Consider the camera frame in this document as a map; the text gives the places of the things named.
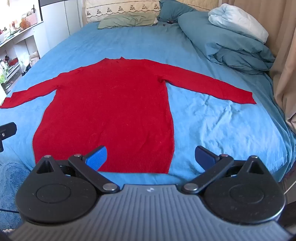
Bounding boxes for white shelf unit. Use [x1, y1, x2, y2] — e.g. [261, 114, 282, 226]
[0, 21, 50, 96]

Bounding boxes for teal duvet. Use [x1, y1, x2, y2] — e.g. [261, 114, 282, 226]
[178, 11, 275, 75]

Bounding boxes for white wardrobe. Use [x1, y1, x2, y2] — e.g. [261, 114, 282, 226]
[38, 0, 83, 56]

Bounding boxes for green pillow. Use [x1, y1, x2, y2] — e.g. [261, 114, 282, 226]
[97, 13, 156, 29]

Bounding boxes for blue bed sheet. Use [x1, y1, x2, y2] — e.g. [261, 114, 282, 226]
[0, 10, 296, 186]

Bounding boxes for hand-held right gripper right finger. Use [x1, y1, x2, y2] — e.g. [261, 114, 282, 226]
[182, 146, 270, 194]

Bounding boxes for red knit sweater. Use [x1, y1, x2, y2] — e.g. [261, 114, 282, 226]
[0, 56, 257, 174]

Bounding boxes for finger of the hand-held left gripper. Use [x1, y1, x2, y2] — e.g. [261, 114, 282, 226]
[0, 122, 17, 152]

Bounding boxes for teal pillow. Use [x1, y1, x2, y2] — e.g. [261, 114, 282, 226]
[157, 0, 197, 23]

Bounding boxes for cream embroidered pillow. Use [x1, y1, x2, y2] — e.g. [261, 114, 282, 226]
[85, 0, 161, 24]

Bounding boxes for beige curtain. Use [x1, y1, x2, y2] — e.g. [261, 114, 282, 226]
[228, 0, 296, 134]

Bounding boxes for blue fluffy rug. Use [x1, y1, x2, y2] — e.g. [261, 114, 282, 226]
[0, 161, 31, 223]

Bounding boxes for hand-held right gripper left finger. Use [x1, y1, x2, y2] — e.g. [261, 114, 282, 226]
[30, 146, 119, 194]

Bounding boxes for pink basket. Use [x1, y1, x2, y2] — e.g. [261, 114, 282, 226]
[25, 13, 38, 25]

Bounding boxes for white pillow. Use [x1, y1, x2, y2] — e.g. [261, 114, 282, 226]
[208, 3, 269, 44]

